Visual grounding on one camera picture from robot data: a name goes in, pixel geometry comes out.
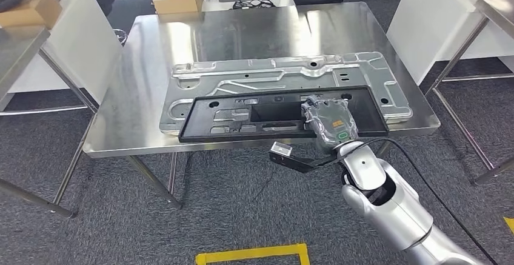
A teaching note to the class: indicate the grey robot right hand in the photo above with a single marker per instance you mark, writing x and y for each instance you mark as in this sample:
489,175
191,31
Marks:
331,122

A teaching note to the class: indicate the black plastic panel with cutouts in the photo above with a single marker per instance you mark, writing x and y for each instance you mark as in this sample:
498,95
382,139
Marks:
196,126

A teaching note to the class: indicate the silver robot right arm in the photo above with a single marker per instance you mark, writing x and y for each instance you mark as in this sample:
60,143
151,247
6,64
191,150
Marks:
401,215

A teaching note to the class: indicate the stainless steel workbench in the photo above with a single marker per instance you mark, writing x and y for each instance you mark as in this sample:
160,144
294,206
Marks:
241,30

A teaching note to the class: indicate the stamped silver metal panel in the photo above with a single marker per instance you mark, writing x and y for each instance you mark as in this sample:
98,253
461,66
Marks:
281,74

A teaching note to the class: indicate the steel side table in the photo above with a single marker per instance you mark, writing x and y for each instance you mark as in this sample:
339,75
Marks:
500,12
20,54

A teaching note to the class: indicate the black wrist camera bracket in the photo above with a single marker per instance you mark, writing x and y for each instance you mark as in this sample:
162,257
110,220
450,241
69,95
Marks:
293,162

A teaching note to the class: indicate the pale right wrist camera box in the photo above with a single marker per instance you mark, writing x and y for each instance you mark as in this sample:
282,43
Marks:
281,148

